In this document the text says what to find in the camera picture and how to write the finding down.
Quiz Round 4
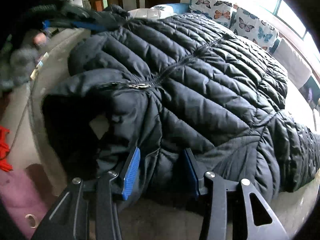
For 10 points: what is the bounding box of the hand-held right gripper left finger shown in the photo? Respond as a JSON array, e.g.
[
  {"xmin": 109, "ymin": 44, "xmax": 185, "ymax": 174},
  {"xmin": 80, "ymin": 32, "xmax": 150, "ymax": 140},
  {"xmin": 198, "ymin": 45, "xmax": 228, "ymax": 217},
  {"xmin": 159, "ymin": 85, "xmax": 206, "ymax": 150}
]
[{"xmin": 31, "ymin": 147, "xmax": 141, "ymax": 240}]

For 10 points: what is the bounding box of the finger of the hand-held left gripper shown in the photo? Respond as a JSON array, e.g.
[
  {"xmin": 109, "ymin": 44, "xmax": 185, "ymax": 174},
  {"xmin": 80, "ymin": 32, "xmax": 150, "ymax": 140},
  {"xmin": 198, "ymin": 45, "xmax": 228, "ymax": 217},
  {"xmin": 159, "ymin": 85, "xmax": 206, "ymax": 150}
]
[{"xmin": 71, "ymin": 21, "xmax": 108, "ymax": 33}]

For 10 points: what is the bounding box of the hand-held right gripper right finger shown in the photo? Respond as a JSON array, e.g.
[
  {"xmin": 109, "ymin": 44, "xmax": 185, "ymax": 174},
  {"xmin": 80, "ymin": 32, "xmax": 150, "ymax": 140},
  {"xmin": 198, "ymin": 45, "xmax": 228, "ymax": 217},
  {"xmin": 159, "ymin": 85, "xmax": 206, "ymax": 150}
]
[{"xmin": 184, "ymin": 149, "xmax": 290, "ymax": 240}]

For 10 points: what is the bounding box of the black puffer jacket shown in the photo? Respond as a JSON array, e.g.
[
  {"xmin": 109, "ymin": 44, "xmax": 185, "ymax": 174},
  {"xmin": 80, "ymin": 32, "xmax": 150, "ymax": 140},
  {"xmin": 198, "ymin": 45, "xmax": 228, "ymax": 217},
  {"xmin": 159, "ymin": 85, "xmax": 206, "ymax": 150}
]
[{"xmin": 41, "ymin": 5, "xmax": 320, "ymax": 205}]

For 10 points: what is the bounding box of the person's left forearm grey sleeve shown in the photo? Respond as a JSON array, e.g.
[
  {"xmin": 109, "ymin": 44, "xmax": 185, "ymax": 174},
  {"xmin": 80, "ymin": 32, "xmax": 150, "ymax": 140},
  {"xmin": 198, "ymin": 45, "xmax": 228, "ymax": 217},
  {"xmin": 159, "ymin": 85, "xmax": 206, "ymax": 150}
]
[{"xmin": 0, "ymin": 46, "xmax": 40, "ymax": 93}]

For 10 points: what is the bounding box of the person's left hand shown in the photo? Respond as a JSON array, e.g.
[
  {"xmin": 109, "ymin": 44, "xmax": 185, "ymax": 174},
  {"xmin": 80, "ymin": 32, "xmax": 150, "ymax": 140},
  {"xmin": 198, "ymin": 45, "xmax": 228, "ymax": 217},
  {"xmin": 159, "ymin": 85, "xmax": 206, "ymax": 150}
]
[{"xmin": 32, "ymin": 31, "xmax": 47, "ymax": 48}]

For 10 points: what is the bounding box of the white quilted blanket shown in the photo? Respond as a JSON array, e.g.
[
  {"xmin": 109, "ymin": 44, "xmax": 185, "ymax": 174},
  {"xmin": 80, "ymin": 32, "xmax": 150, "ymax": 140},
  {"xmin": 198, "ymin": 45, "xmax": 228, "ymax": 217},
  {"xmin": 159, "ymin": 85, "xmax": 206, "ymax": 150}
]
[{"xmin": 129, "ymin": 4, "xmax": 177, "ymax": 20}]

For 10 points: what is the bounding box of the tape roll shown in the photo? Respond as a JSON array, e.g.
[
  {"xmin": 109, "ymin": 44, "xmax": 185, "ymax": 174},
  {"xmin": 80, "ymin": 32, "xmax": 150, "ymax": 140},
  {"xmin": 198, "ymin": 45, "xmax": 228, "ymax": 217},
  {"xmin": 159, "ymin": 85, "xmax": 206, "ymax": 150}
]
[{"xmin": 25, "ymin": 214, "xmax": 39, "ymax": 228}]

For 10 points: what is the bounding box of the butterfly print pillow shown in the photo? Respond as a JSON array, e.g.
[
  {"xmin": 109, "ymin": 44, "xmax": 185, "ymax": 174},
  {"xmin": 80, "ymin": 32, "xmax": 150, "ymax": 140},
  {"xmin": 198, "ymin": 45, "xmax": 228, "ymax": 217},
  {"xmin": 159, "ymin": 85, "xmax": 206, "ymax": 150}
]
[
  {"xmin": 189, "ymin": 0, "xmax": 237, "ymax": 28},
  {"xmin": 230, "ymin": 7, "xmax": 279, "ymax": 53}
]

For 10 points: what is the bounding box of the red object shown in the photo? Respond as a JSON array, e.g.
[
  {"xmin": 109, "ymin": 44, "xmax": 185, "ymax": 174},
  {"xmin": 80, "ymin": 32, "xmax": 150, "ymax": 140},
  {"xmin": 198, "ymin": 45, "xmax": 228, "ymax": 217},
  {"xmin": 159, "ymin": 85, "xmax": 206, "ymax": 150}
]
[{"xmin": 0, "ymin": 126, "xmax": 13, "ymax": 172}]

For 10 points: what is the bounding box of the purple umbrella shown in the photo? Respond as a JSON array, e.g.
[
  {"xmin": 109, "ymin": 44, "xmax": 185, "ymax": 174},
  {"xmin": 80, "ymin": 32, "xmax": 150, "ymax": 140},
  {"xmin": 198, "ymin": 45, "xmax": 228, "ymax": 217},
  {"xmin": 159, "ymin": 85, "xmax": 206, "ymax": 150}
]
[{"xmin": 306, "ymin": 86, "xmax": 318, "ymax": 108}]

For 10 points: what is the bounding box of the plain beige pillow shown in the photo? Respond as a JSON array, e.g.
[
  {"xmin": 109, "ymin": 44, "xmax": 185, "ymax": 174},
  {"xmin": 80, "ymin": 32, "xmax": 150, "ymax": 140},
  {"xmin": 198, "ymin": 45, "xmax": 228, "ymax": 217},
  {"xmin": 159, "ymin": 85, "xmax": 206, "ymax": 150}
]
[{"xmin": 272, "ymin": 39, "xmax": 313, "ymax": 88}]

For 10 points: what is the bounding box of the window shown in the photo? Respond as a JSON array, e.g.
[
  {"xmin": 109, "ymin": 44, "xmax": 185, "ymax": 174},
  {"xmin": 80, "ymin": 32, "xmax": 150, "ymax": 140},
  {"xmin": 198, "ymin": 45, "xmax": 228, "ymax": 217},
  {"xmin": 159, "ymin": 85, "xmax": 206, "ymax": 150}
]
[{"xmin": 230, "ymin": 0, "xmax": 315, "ymax": 43}]

